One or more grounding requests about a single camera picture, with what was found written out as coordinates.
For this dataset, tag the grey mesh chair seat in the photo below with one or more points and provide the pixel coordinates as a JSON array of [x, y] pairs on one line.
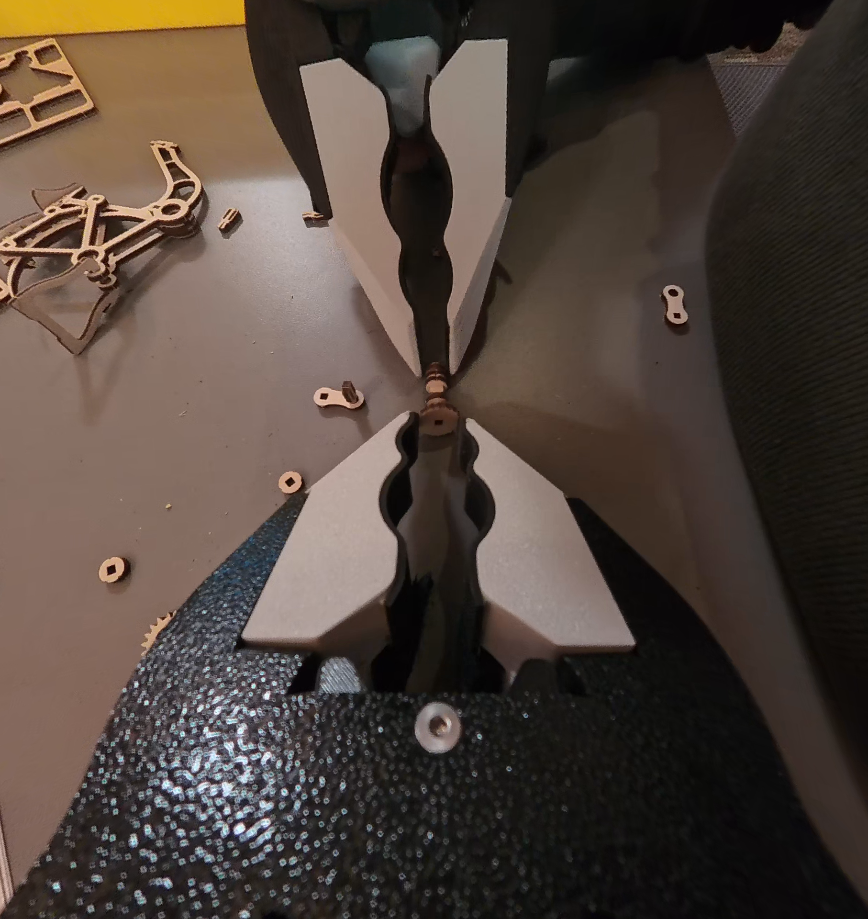
[[746, 86]]

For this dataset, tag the round wooden washer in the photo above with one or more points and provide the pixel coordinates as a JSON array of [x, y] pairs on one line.
[[282, 481], [105, 571]]

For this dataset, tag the small wooden gear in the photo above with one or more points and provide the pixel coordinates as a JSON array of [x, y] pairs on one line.
[[160, 632]]

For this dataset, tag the yellow plastic bin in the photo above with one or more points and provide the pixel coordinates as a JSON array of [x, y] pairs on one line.
[[111, 14]]

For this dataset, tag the wooden model frame assembly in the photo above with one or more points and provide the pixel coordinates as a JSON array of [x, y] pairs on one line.
[[93, 258]]

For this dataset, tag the wooden link with peg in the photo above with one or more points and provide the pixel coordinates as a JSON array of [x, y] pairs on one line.
[[330, 402]]

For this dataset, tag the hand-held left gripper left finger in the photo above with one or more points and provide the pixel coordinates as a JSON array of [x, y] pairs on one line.
[[319, 574]]

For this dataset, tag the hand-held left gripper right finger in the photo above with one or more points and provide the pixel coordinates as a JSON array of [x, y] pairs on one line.
[[549, 574]]

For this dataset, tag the person's right forearm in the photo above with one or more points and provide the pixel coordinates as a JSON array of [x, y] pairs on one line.
[[620, 29]]

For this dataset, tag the flat wooden link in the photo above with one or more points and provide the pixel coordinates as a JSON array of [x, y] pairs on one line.
[[676, 305]]

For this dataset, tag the wooden axle assembly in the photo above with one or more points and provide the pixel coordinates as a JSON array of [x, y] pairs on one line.
[[437, 413]]

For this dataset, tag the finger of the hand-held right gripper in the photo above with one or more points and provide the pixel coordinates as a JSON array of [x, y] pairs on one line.
[[355, 165], [477, 165]]

